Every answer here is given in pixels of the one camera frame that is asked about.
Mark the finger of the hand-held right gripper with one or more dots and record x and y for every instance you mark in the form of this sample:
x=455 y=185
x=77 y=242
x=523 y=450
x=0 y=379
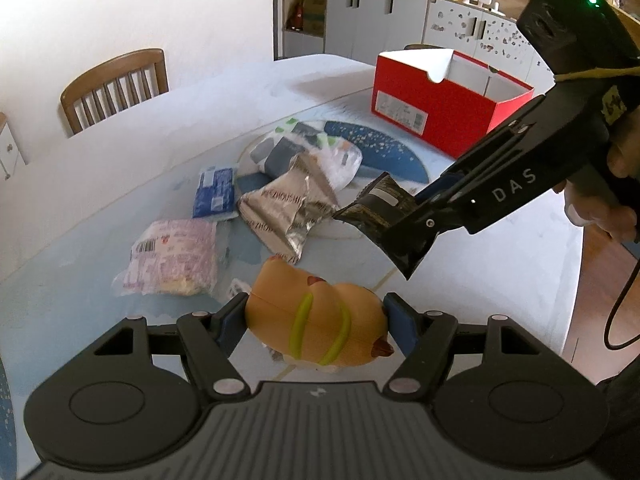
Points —
x=440 y=185
x=410 y=245

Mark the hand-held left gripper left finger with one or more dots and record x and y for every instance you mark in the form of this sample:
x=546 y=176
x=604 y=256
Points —
x=232 y=322

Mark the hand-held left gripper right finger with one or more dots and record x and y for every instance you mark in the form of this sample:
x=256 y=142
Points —
x=400 y=325

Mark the dark brown snack packet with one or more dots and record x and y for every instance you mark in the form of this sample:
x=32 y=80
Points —
x=372 y=202

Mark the orange squishy animal toy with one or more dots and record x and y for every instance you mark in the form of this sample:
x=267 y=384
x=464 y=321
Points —
x=320 y=320

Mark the red shoe box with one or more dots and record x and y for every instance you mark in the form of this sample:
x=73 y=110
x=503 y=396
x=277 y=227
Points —
x=430 y=105

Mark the pink snack packet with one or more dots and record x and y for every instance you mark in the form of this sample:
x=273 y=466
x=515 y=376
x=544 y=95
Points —
x=170 y=255

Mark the silver foil packet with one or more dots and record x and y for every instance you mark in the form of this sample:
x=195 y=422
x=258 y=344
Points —
x=275 y=210

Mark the white desktop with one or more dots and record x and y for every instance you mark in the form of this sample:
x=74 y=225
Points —
x=150 y=125

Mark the person's right hand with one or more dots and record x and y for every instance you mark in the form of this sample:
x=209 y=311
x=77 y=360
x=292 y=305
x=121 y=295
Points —
x=590 y=210

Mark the blue speckled placemat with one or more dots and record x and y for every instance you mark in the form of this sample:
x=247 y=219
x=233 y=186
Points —
x=390 y=152

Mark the blue tissue packet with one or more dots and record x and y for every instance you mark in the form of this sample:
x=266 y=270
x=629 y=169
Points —
x=215 y=190

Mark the sticker-covered grey cabinet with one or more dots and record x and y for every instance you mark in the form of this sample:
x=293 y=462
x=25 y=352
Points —
x=475 y=35

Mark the clear plastic bag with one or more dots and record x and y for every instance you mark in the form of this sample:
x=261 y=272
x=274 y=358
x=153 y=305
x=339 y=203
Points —
x=280 y=152

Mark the grey double-door cabinet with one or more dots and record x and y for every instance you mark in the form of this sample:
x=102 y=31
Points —
x=375 y=20

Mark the open wooden shelf unit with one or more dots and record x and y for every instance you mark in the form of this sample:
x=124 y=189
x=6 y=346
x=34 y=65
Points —
x=307 y=10

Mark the person's dark clothing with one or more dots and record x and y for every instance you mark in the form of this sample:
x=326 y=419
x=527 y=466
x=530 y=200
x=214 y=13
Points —
x=622 y=425

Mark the small white drawer cabinet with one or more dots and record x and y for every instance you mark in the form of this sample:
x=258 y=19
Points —
x=7 y=150

